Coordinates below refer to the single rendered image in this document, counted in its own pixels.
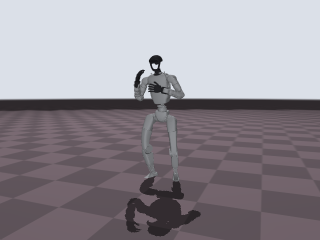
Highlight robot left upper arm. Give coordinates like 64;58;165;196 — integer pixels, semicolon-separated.
166;74;184;100

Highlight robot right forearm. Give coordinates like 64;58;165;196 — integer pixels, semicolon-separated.
134;84;141;98

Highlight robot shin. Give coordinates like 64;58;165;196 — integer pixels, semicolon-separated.
171;151;179;174
141;149;155;174

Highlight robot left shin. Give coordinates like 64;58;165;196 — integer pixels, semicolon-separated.
171;151;179;174

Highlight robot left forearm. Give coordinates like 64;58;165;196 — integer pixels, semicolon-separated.
162;88;185;98

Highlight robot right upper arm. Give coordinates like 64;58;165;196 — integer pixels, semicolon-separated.
135;77;148;101

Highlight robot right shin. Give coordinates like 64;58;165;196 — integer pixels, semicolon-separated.
141;149;155;174

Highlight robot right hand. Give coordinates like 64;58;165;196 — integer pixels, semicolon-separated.
134;70;145;88

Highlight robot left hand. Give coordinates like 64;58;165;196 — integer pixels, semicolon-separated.
148;81;168;94

